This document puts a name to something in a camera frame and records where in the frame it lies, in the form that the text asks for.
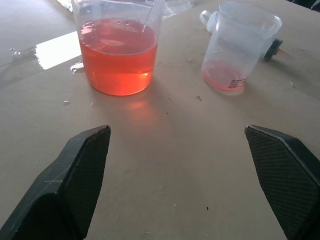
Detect small clear plastic measuring cup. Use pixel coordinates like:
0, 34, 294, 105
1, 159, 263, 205
199, 1, 283, 92

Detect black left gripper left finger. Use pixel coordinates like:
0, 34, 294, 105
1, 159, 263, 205
0, 125, 112, 240

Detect beaker of red liquid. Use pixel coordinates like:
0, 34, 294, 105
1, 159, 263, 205
70, 0, 166, 97

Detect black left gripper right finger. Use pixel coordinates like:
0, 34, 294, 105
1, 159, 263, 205
244, 124, 320, 240

